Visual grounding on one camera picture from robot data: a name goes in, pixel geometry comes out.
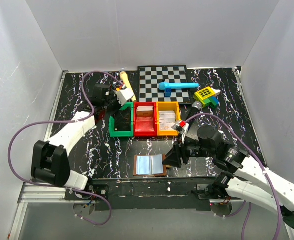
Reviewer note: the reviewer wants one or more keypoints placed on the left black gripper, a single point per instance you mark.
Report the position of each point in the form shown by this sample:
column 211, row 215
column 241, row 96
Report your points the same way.
column 112, row 95

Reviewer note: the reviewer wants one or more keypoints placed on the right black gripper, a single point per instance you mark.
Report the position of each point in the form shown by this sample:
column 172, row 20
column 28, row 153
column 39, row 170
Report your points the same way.
column 173, row 159

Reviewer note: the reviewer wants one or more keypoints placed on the brown leather card holder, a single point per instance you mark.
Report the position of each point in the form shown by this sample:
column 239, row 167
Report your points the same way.
column 150, row 166

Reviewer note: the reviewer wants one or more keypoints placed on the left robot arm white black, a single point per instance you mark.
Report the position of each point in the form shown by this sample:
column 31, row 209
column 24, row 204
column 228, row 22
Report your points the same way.
column 50, row 159

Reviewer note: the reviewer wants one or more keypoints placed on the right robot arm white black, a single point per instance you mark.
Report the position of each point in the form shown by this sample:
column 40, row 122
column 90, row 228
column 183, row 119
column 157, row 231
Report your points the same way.
column 242, row 176

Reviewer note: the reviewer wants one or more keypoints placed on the black card in green bin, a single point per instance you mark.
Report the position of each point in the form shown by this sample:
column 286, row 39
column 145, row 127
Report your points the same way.
column 122, row 120

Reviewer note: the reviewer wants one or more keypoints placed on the cards in yellow bin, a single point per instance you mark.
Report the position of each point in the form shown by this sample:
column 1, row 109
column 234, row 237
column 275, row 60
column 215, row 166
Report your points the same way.
column 166, row 120

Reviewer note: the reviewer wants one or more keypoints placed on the card stack in red bin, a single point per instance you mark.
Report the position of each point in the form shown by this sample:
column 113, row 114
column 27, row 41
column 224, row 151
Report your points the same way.
column 143, row 111

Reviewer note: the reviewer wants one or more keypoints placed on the red toy block house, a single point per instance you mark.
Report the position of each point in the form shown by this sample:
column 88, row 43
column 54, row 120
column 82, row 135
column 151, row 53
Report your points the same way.
column 99, row 115

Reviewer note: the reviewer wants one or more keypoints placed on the beige toy microphone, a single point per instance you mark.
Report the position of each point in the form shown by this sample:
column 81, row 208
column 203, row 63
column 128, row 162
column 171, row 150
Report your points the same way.
column 125, row 79

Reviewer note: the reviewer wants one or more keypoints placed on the green plastic bin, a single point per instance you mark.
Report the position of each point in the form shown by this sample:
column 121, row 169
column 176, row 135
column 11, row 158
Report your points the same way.
column 128, row 134

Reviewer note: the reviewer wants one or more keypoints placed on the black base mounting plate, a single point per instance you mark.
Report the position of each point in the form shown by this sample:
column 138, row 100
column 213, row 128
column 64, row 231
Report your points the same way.
column 160, row 193

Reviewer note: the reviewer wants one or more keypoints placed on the red plastic bin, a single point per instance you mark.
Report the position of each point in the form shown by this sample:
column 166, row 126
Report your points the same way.
column 145, row 134

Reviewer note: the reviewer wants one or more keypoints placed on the checkered chess board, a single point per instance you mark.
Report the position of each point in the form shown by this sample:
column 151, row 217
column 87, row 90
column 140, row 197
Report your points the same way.
column 151, row 76

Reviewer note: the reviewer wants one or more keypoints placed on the yellow plastic bin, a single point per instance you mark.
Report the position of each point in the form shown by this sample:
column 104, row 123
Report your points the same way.
column 164, row 106

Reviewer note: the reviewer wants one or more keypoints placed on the black silver microphone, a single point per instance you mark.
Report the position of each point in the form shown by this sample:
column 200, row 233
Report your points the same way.
column 195, row 109

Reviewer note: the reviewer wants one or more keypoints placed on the blue toy microphone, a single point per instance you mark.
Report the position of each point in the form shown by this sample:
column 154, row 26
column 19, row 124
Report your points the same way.
column 177, row 86

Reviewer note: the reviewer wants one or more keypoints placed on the small blue toy block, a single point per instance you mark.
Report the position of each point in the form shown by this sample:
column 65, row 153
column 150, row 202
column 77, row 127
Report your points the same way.
column 167, row 93

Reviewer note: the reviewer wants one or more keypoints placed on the yellow green block toy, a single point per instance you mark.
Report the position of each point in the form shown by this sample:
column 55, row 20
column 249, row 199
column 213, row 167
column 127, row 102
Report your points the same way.
column 207, row 97

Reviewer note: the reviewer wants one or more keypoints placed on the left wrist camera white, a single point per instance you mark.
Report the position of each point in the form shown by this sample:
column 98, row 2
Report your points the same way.
column 124, row 95

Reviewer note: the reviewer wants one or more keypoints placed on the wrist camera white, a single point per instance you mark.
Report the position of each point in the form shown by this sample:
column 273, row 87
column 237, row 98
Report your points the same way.
column 182, row 128
column 124, row 95

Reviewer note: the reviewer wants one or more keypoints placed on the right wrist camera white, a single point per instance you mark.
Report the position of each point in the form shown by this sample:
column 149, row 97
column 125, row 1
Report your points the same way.
column 182, row 128

